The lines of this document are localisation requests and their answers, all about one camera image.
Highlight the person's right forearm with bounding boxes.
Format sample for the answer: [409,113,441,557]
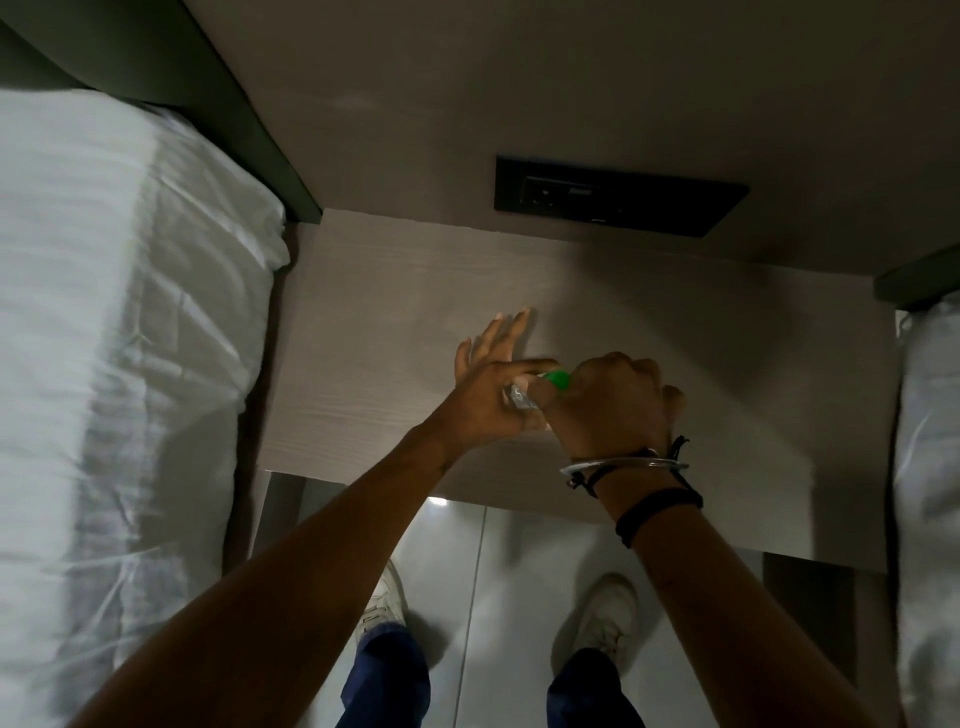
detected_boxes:
[594,463,880,728]

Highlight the black wall socket panel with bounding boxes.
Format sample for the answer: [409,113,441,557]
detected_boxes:
[493,154,751,240]

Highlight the black braided wristband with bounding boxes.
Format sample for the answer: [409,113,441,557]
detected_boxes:
[615,486,705,550]

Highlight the person's right hand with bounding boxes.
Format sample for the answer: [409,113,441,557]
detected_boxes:
[534,351,688,463]

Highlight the person's right blue trouser leg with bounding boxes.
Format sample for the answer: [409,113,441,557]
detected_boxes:
[545,647,625,728]

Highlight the small green capped bottle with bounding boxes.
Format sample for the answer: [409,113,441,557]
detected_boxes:
[503,369,574,414]

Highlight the person's left hand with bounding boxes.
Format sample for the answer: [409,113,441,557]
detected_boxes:
[421,306,561,468]

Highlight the person's white sneaker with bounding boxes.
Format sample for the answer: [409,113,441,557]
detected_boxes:
[355,559,408,640]
[550,573,640,678]

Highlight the person's right white sneaker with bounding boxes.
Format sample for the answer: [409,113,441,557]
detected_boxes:
[550,573,640,678]

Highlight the dark green headboard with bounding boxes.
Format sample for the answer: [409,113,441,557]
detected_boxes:
[873,244,960,312]
[0,0,324,225]

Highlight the person's blue trouser leg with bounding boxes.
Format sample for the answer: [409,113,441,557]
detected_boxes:
[545,647,625,728]
[339,622,433,728]

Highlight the silver metal bangle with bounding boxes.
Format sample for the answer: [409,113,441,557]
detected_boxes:
[560,455,690,482]

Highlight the person's left forearm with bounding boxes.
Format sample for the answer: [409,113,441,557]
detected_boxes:
[69,421,457,728]

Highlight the person's left blue trouser leg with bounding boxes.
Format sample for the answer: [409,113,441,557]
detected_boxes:
[339,622,433,728]

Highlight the person's left white sneaker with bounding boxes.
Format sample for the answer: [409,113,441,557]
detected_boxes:
[355,559,408,640]

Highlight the white sheeted bed mattress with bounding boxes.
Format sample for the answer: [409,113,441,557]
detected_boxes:
[0,86,292,728]
[892,291,960,728]

